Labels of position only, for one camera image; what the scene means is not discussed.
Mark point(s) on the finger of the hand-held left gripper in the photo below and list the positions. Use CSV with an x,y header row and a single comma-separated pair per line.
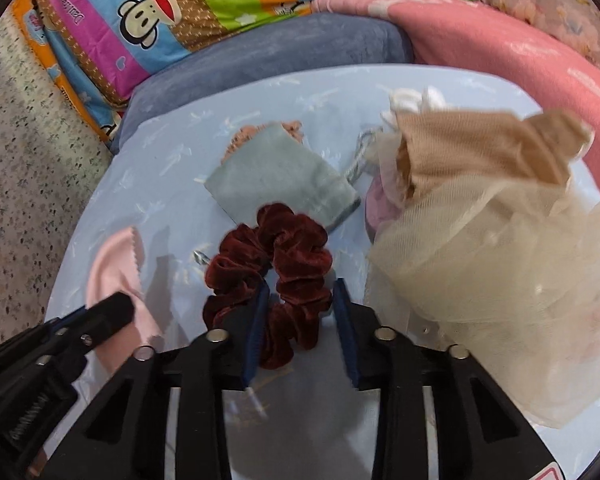
x,y
110,315

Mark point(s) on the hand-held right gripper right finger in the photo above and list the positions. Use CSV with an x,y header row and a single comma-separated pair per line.
x,y
345,335

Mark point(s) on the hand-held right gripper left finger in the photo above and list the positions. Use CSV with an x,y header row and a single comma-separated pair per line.
x,y
257,330

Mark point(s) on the pink satin cloth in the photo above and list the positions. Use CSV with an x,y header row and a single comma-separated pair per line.
x,y
115,270

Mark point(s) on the dark red velvet scrunchie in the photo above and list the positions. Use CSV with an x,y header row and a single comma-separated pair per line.
x,y
290,260

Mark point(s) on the peach dotted scrunchie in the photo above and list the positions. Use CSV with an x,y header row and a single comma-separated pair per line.
x,y
240,137

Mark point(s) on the small clear hair clip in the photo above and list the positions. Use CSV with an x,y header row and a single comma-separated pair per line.
x,y
201,257

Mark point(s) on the mauve pink cloth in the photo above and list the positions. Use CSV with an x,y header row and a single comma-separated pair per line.
x,y
380,210

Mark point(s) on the light blue palm print sheet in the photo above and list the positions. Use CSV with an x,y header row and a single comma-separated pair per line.
x,y
180,200

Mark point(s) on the grey-green cloth pouch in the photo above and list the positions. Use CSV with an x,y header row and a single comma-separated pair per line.
x,y
280,180

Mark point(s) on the speckled grey bed sheet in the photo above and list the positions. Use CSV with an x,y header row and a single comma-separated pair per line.
x,y
25,185

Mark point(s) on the tan cloth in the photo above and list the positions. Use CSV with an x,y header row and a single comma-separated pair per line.
x,y
480,145

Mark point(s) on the blue-grey plush pillow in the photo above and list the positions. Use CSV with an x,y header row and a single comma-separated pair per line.
x,y
280,45

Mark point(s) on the colourful monkey cartoon pillow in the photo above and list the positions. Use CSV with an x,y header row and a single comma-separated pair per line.
x,y
180,5

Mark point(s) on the pink blanket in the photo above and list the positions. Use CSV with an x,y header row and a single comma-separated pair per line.
x,y
480,40

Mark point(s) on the pale floral cloth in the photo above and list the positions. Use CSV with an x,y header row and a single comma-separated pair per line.
x,y
545,5

